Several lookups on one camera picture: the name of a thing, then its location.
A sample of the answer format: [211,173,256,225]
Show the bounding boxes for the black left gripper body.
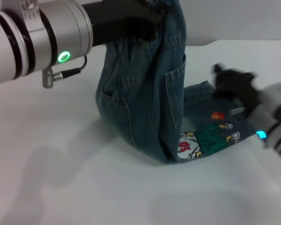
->
[81,0,160,46]

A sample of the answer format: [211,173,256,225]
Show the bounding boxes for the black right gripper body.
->
[212,67,265,112]

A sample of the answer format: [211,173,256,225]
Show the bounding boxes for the blue denim shorts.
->
[95,0,251,166]

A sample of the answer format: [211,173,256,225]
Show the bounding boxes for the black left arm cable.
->
[42,54,88,89]

